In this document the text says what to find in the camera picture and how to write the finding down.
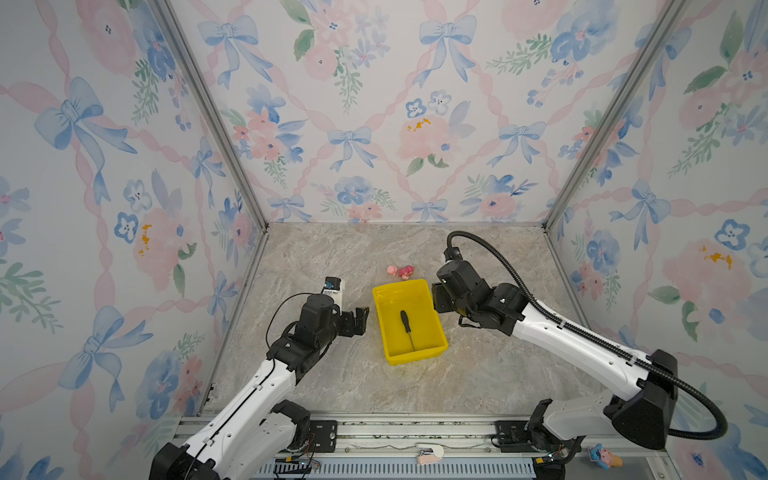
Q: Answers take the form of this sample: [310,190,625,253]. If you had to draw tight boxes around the black handled screwdriver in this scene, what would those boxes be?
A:
[400,310,416,352]

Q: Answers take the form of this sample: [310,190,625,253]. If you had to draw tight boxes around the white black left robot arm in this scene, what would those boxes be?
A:
[149,293,370,479]

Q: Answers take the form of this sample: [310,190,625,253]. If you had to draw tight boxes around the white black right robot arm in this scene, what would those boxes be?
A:
[372,260,677,453]

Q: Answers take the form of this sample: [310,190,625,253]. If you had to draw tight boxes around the yellow plastic bin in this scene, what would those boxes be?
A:
[372,279,449,366]

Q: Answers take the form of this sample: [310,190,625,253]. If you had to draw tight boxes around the dark pink toy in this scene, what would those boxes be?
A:
[397,265,415,280]

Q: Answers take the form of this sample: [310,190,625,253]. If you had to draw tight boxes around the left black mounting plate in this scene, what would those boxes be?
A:
[286,420,339,454]

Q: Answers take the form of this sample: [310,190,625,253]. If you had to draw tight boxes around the black mounting plate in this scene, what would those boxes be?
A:
[286,420,339,454]
[492,420,584,454]

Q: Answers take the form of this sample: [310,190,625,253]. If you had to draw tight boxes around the white pink tape piece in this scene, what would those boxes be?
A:
[416,444,445,466]

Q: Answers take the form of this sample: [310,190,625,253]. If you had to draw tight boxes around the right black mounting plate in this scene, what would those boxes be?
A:
[492,420,584,454]

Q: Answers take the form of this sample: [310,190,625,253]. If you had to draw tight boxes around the small colourful toy figure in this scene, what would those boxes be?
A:
[588,444,624,470]

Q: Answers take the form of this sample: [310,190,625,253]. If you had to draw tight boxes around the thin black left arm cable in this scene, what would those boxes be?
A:
[264,291,313,352]

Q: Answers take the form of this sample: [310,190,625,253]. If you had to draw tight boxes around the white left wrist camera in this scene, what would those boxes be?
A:
[322,276,344,309]

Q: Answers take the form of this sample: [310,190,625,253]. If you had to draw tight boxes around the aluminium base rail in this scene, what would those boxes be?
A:
[173,410,679,480]

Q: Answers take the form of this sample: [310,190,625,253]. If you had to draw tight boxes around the black corrugated cable hose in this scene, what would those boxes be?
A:
[446,230,728,441]

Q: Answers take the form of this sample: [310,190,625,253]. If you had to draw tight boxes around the right corner aluminium post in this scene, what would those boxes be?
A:
[542,0,690,234]

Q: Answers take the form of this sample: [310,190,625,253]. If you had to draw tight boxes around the corner aluminium post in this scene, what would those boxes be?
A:
[542,0,690,234]
[148,0,268,234]

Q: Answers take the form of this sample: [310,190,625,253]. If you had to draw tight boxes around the left corner aluminium post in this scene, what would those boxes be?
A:
[148,0,268,234]

